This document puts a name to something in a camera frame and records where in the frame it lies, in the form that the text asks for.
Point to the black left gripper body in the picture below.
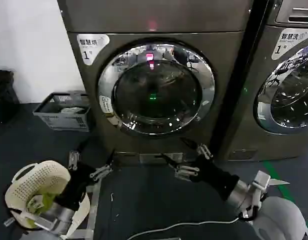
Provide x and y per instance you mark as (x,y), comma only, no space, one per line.
(77,185)

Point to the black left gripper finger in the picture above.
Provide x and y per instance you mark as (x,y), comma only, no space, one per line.
(73,161)
(101,171)

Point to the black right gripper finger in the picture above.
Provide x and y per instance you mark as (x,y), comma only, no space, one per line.
(186,172)
(204,151)

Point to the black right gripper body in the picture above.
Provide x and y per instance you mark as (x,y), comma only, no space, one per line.
(214,177)

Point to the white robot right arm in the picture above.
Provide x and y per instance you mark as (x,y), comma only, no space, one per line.
(279,220)

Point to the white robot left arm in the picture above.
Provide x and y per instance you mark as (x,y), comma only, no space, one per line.
(56,217)

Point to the small white floor scrap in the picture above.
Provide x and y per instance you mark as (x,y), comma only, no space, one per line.
(111,197)

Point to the green cloth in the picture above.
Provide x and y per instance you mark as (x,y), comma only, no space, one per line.
(47,202)

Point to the white perforated laundry basket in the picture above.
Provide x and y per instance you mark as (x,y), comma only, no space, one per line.
(36,175)

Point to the grey plastic crate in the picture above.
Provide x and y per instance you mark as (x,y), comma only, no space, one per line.
(59,122)

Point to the pale cloth in crate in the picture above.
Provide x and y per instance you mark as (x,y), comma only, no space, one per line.
(72,110)

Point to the small white door sticker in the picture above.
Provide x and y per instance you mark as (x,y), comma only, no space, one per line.
(105,105)

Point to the round glass dryer door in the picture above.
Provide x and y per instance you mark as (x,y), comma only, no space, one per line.
(156,100)
(289,100)

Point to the black bag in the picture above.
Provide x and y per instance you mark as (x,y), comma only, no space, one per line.
(4,97)

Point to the white energy label sticker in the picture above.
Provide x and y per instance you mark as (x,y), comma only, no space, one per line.
(289,42)
(90,48)

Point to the grey dryer with red light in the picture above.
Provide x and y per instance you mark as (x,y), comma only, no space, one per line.
(154,20)

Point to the silver metal frame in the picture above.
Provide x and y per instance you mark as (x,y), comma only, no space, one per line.
(92,207)

